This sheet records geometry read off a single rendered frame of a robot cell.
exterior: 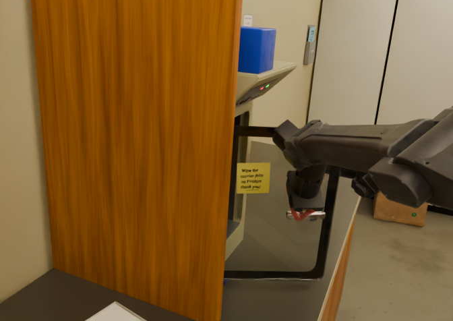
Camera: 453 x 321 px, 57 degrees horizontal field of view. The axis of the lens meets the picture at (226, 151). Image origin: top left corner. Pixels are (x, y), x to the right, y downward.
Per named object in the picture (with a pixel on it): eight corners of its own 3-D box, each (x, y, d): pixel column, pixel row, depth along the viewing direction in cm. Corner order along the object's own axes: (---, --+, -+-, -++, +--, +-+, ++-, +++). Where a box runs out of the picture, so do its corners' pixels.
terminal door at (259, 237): (203, 277, 105) (212, 124, 93) (322, 279, 108) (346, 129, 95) (203, 279, 105) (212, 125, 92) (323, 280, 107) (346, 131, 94)
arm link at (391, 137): (431, 219, 38) (519, 147, 39) (398, 169, 37) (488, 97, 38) (289, 170, 80) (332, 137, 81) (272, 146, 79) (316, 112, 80)
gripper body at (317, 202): (292, 212, 86) (298, 189, 81) (286, 176, 94) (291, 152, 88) (323, 212, 87) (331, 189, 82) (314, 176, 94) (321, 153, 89)
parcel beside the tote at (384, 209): (372, 218, 362) (378, 188, 353) (371, 203, 392) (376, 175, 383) (423, 228, 351) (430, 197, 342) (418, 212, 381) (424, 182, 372)
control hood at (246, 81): (204, 116, 91) (206, 69, 88) (255, 94, 119) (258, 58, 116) (253, 124, 87) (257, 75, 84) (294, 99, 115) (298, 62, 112)
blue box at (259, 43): (214, 69, 90) (216, 25, 87) (232, 65, 98) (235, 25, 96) (258, 74, 86) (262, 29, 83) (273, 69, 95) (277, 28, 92)
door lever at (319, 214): (282, 211, 100) (282, 201, 99) (321, 211, 101) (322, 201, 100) (286, 222, 95) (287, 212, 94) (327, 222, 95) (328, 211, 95)
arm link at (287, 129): (292, 159, 74) (329, 130, 75) (255, 122, 81) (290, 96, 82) (302, 188, 84) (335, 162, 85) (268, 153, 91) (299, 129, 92)
